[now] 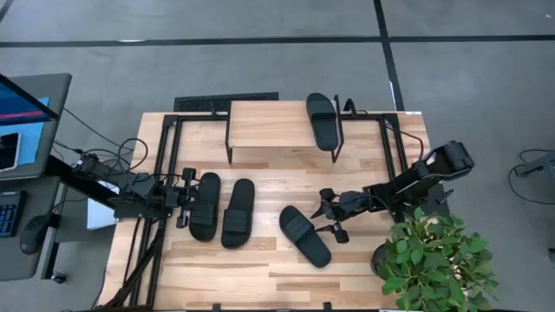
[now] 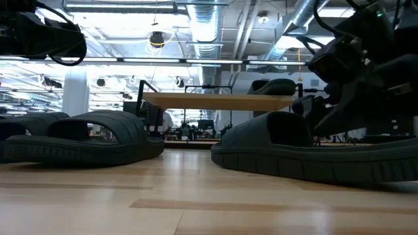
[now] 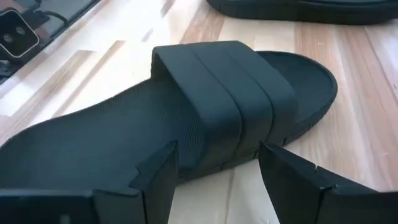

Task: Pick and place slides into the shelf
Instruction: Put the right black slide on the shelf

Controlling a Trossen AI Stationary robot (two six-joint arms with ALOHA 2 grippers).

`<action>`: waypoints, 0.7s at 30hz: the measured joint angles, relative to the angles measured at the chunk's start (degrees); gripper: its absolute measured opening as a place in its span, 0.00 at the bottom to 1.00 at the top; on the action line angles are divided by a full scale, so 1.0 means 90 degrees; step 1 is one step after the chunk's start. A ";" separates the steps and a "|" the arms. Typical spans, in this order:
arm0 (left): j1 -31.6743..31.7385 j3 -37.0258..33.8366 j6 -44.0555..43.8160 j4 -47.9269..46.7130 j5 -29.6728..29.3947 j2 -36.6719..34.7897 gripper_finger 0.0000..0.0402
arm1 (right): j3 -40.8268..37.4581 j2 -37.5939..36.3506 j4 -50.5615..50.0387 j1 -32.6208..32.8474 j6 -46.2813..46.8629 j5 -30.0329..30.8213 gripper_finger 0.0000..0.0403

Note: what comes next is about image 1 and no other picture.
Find monitor with blue screen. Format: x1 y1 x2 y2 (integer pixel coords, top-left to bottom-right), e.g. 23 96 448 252
0 73 61 168

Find smartphone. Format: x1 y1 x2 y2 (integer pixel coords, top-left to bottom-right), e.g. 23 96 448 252
0 132 22 172

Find green plant in black pot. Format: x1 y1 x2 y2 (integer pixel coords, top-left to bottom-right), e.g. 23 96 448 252
370 206 500 312

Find black cable bundle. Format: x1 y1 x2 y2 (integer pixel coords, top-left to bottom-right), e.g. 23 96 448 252
102 215 168 309

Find black computer mouse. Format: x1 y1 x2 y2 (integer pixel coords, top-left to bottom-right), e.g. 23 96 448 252
19 213 52 256

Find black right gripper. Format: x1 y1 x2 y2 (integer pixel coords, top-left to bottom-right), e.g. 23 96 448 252
310 188 370 244

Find wooden shelf black metal legs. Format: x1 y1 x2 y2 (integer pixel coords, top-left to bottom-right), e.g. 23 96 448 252
224 94 346 166

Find black rubber slide sandal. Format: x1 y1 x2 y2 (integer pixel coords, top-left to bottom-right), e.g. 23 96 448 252
220 178 257 250
278 205 333 270
187 172 222 243
305 92 340 153

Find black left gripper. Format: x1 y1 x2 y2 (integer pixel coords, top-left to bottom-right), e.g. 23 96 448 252
164 167 205 230

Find grey stand foot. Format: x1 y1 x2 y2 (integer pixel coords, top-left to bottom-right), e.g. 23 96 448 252
514 151 555 179

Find white box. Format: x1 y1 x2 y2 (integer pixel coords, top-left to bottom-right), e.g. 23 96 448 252
86 180 119 231

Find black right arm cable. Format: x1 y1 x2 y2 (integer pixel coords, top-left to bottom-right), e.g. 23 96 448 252
383 122 425 162

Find black keyboard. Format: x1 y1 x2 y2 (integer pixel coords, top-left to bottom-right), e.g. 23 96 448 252
0 189 28 238

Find grey desk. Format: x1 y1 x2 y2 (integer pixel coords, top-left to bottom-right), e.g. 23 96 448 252
0 72 74 282

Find black desk support beam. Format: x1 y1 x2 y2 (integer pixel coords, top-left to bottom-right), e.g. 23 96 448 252
42 154 119 210

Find black cable hub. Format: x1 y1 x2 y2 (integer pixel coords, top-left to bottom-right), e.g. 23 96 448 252
72 152 110 181

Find black perforated floor mat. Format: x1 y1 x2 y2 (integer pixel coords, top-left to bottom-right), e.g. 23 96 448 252
173 91 280 113

